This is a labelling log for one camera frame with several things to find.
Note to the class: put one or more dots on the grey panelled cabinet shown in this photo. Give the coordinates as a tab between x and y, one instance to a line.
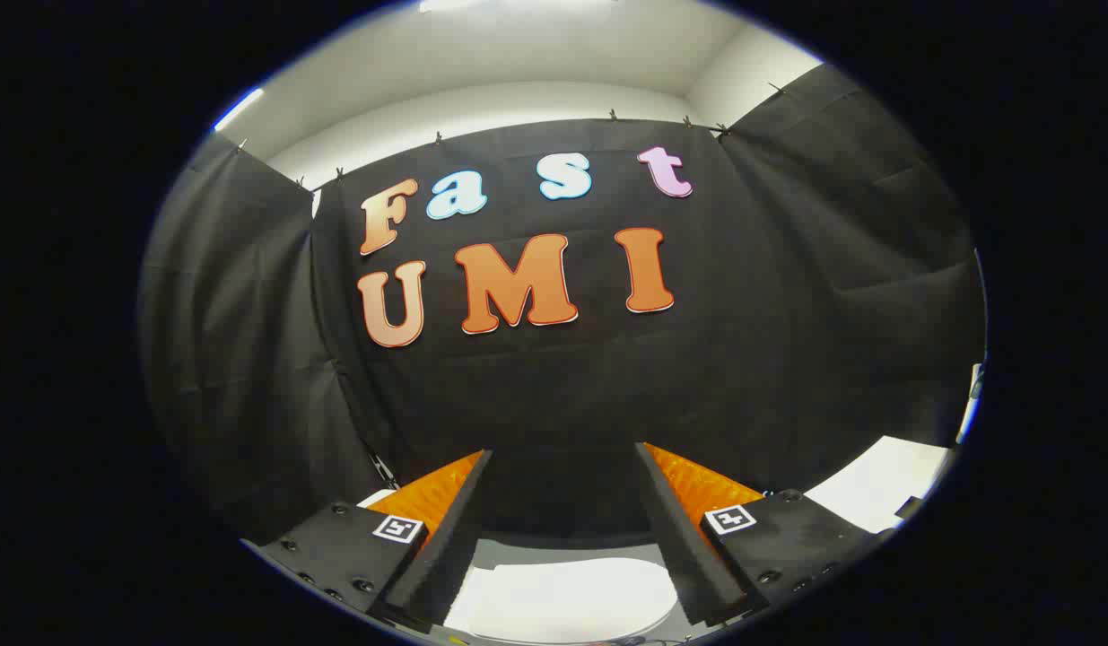
876	484

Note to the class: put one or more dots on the white toilet lid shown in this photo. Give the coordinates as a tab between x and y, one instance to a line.
562	597

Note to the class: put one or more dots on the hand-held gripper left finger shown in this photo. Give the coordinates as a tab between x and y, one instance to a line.
446	547

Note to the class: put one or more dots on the black backdrop cloth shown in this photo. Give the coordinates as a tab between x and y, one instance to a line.
562	395

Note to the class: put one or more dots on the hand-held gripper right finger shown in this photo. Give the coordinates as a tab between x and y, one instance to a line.
688	556

